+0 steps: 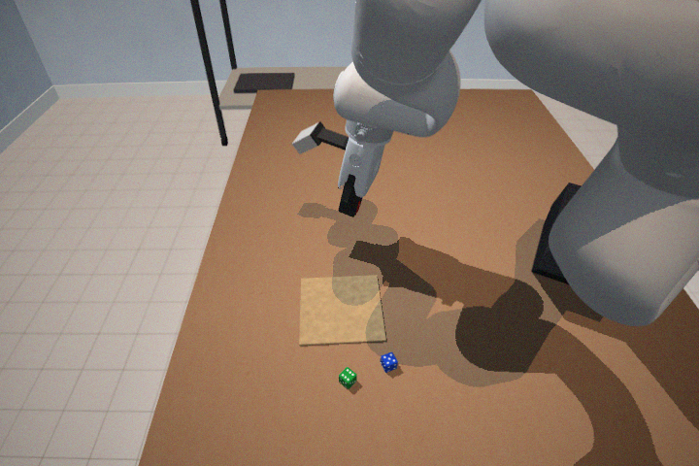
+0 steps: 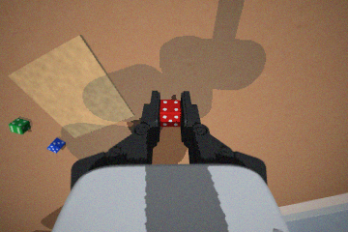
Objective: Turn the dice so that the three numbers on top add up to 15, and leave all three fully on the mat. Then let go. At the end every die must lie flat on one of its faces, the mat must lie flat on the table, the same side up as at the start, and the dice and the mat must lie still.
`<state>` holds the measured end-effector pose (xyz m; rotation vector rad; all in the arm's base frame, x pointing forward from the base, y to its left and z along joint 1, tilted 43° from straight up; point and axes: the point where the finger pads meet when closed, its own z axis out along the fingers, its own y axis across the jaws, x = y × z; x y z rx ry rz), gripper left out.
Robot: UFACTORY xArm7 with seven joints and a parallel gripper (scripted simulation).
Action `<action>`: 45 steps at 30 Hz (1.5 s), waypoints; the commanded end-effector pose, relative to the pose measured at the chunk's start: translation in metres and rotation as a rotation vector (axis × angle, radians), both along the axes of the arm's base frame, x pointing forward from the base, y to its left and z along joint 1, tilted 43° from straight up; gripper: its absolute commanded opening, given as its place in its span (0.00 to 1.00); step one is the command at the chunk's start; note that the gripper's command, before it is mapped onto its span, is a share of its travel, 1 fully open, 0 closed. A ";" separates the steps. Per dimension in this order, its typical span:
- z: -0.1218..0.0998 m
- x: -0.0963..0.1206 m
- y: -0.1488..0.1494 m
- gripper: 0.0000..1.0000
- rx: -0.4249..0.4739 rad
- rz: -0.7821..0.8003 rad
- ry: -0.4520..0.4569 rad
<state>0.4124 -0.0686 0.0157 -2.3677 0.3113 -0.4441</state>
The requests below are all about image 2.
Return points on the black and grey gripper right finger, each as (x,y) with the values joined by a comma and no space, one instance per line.
(203,148)

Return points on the beige flat mat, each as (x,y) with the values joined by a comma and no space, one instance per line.
(71,85)

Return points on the blue die with white pips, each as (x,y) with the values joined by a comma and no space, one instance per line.
(56,145)

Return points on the red die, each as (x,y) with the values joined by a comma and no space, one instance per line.
(170,113)

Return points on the green die with white pips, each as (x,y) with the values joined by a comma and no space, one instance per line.
(19,126)

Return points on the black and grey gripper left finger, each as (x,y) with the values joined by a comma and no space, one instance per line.
(137,148)

